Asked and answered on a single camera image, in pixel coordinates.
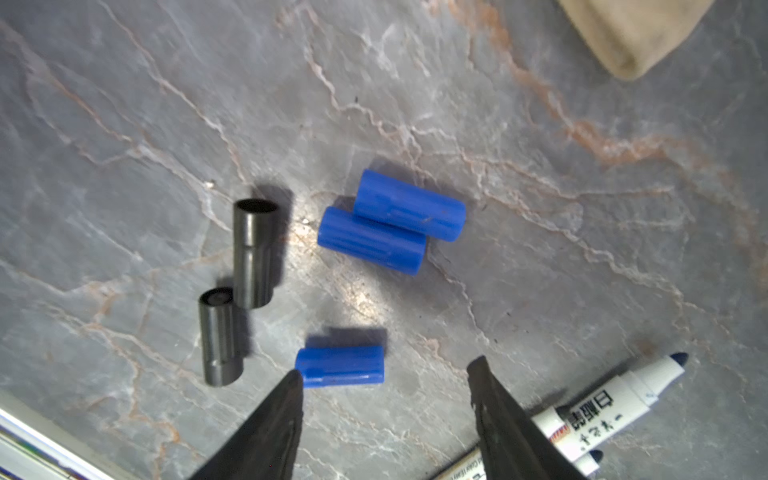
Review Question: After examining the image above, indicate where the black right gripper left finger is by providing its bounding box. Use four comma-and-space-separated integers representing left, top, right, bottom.
192, 369, 304, 479

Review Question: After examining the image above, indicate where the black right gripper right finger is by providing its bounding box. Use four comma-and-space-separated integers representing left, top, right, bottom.
467, 356, 585, 480

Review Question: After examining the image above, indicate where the blue pen cap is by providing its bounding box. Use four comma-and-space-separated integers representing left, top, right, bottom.
353, 169, 467, 242
295, 345, 385, 388
317, 207, 427, 275

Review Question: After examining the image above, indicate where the black pen cap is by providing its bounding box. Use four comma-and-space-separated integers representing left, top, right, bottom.
198, 287, 244, 387
233, 198, 279, 310

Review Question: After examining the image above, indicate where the white whiteboard marker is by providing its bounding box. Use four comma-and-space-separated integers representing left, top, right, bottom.
435, 447, 603, 480
532, 352, 689, 463

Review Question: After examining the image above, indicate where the cream work glove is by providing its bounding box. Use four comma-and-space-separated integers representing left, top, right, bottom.
559, 0, 714, 81

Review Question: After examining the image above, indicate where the aluminium front rail base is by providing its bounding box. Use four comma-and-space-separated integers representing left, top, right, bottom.
1, 392, 136, 479

